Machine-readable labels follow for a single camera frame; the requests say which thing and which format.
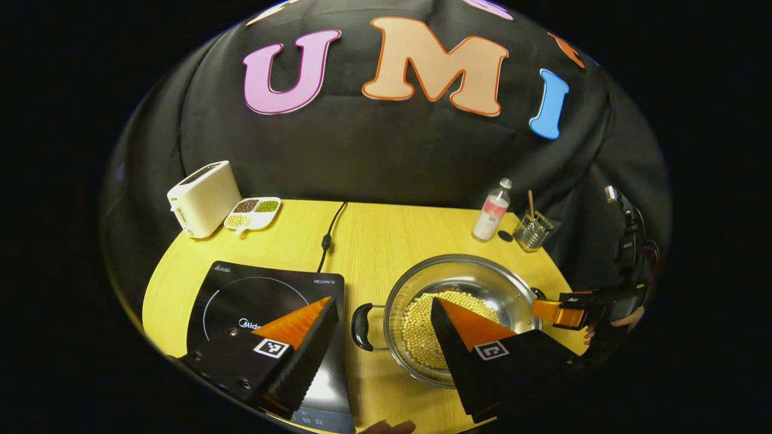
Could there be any black induction cooktop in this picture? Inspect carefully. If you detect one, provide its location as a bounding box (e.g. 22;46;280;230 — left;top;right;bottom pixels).
186;260;356;433

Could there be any stainless steel pot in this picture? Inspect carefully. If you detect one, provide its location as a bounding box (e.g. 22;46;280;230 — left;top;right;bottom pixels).
351;254;547;389

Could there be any black power cable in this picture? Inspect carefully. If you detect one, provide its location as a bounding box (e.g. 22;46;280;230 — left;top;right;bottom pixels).
317;202;349;273

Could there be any clear bottle pink label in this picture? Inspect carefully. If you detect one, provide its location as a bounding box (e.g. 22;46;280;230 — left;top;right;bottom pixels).
472;178;513;242

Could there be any white toaster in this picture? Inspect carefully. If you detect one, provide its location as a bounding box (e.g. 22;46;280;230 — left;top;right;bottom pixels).
167;160;242;239

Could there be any white divided bean dish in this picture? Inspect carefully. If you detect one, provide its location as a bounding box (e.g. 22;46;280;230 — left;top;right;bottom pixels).
224;197;282;235

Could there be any black backdrop cloth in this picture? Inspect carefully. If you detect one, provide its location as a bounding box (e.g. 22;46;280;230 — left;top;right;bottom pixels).
100;0;673;290

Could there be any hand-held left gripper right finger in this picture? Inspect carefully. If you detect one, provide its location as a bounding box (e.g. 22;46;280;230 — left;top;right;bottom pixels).
430;297;583;424

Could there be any pile of soybeans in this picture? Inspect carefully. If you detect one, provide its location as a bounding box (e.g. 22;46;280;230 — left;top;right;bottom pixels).
401;291;501;370

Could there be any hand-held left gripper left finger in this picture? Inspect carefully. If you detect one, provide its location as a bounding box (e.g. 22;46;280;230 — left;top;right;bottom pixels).
172;295;340;420

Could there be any wire mesh holder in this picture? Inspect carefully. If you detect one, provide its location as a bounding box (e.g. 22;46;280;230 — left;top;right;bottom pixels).
513;211;554;252

